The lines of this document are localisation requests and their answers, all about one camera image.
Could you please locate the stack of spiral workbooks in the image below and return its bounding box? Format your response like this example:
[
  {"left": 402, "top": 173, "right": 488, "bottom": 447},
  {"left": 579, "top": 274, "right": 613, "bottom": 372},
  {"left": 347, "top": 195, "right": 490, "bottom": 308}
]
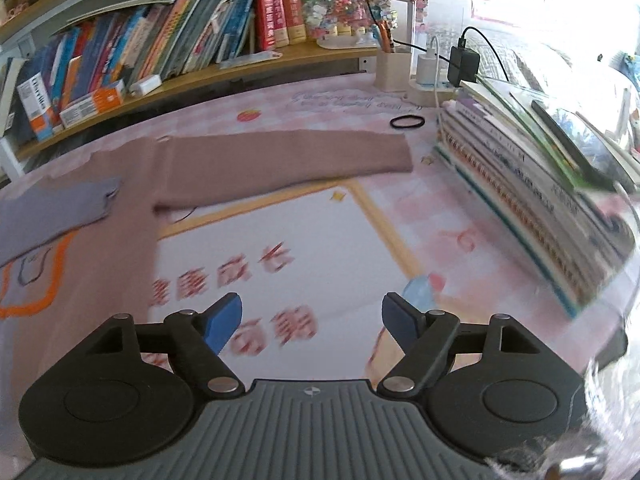
[{"left": 432, "top": 77, "right": 640, "bottom": 318}]

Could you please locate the beige power strip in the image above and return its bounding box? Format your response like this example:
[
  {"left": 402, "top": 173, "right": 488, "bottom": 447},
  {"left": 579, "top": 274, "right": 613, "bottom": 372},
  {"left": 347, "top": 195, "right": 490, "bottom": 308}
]
[{"left": 407, "top": 80, "right": 466, "bottom": 108}]

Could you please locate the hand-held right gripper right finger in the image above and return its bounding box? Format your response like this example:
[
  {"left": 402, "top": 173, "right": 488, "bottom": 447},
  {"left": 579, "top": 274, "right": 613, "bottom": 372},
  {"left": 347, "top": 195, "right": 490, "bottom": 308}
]
[{"left": 376, "top": 291, "right": 541, "bottom": 401}]

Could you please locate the white power adapter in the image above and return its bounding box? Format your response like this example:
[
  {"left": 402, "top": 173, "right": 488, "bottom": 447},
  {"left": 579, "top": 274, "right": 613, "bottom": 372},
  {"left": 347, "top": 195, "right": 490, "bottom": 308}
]
[{"left": 417, "top": 54, "right": 442, "bottom": 87}]

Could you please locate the light blue booklet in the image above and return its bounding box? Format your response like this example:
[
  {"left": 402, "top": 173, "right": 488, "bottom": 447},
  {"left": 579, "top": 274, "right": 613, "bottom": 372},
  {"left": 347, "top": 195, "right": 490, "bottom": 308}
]
[{"left": 220, "top": 50, "right": 283, "bottom": 69}]

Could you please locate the mauve knit sweater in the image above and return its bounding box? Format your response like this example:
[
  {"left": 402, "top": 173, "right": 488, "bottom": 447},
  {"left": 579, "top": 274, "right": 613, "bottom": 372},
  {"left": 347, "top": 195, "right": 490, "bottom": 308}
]
[{"left": 0, "top": 129, "right": 415, "bottom": 461}]

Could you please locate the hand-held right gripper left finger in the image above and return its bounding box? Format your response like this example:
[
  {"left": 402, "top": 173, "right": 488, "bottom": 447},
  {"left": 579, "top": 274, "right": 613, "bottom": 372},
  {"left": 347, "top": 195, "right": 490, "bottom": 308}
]
[{"left": 85, "top": 292, "right": 246, "bottom": 401}]

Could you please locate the black cable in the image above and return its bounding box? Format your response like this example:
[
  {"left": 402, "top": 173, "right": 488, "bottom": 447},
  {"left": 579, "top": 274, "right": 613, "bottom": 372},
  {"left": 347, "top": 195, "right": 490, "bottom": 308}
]
[
  {"left": 460, "top": 26, "right": 512, "bottom": 83},
  {"left": 364, "top": 0, "right": 429, "bottom": 53}
]

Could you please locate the white cable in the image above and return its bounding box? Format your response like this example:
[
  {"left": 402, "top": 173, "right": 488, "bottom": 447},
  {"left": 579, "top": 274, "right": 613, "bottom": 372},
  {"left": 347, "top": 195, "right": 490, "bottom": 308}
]
[{"left": 426, "top": 35, "right": 444, "bottom": 111}]

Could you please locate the purple fleece garment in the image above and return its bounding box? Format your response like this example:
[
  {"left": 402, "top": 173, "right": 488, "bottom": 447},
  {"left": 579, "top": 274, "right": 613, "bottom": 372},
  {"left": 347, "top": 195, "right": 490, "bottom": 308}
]
[{"left": 0, "top": 177, "right": 123, "bottom": 266}]

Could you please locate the beige pen cup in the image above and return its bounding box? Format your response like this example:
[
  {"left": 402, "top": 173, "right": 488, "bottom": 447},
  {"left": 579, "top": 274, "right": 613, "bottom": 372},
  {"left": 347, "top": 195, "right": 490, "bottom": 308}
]
[{"left": 375, "top": 10, "right": 412, "bottom": 92}]

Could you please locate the row of colourful books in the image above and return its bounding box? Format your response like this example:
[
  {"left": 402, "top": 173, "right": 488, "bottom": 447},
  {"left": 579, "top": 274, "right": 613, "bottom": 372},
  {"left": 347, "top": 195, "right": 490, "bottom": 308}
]
[{"left": 0, "top": 0, "right": 308, "bottom": 141}]

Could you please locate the tall white orange box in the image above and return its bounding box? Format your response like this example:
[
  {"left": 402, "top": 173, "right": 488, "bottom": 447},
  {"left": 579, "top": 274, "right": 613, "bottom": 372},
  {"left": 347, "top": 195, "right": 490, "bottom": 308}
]
[{"left": 16, "top": 74, "right": 57, "bottom": 142}]

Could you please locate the flat white orange box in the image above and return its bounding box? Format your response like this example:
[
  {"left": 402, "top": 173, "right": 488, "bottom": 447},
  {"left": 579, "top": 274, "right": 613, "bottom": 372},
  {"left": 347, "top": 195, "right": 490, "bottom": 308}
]
[{"left": 59, "top": 80, "right": 126, "bottom": 128}]

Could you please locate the black power adapter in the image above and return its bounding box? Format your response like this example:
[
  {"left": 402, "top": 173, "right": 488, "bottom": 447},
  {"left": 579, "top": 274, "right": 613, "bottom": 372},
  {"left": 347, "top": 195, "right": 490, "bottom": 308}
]
[{"left": 447, "top": 46, "right": 481, "bottom": 88}]

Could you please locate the wooden bookshelf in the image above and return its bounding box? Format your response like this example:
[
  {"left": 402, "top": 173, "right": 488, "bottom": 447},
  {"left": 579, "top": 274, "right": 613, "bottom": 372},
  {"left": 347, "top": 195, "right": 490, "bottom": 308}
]
[{"left": 0, "top": 0, "right": 416, "bottom": 186}]

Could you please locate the small white box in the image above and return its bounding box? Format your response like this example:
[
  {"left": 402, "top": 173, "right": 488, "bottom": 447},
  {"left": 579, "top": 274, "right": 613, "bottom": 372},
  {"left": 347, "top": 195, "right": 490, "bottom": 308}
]
[{"left": 129, "top": 75, "right": 162, "bottom": 96}]

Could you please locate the colourful paper ornament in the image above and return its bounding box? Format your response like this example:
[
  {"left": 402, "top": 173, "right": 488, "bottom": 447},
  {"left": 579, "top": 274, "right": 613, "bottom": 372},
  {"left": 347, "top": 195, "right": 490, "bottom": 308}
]
[{"left": 302, "top": 0, "right": 396, "bottom": 43}]

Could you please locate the pink checked printed table mat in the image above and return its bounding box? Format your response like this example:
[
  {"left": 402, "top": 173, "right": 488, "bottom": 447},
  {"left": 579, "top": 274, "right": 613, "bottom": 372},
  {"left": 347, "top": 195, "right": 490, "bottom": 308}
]
[{"left": 0, "top": 72, "right": 640, "bottom": 480}]

